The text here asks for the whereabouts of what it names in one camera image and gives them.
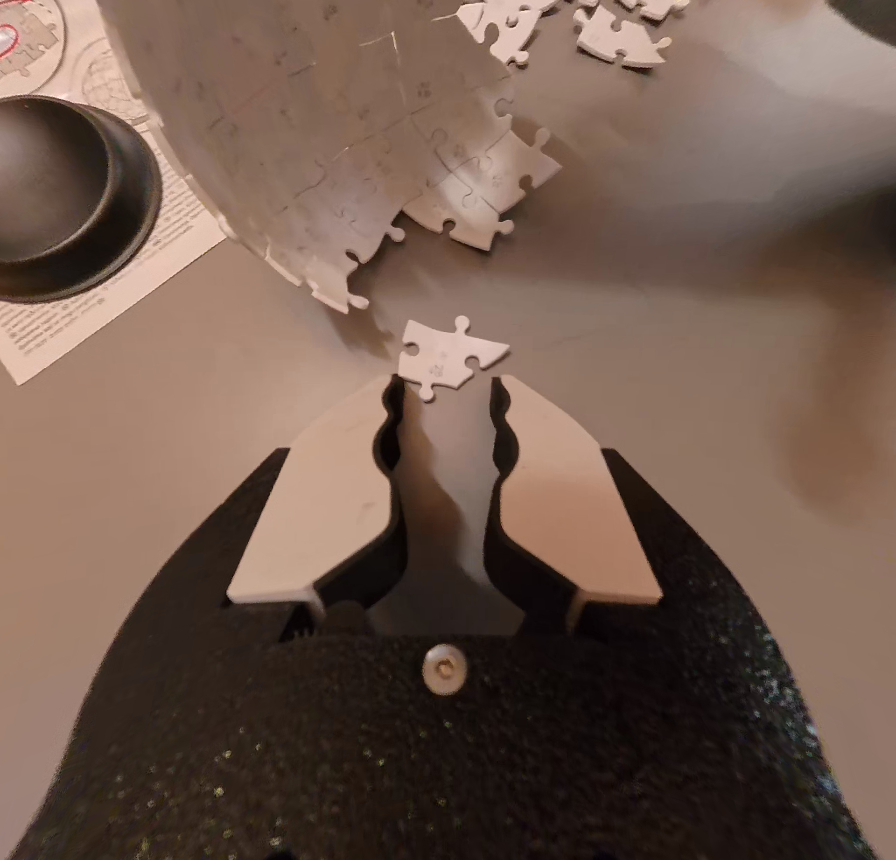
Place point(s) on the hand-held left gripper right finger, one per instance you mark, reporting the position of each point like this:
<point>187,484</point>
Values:
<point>567,510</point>

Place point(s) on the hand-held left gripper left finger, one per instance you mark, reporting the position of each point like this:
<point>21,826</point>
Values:
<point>315,510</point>

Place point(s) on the white jigsaw piece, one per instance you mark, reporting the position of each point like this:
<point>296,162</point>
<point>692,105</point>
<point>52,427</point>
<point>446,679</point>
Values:
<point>448,356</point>

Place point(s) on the white partly built puzzle ball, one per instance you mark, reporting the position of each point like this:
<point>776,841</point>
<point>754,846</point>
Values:
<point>280,104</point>

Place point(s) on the black round ball stand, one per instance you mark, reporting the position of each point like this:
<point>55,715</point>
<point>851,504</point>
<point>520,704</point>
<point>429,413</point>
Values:
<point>133,195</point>

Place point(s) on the printed paper instruction sheet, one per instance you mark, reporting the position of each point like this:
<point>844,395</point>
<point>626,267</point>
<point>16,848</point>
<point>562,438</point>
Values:
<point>42,342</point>

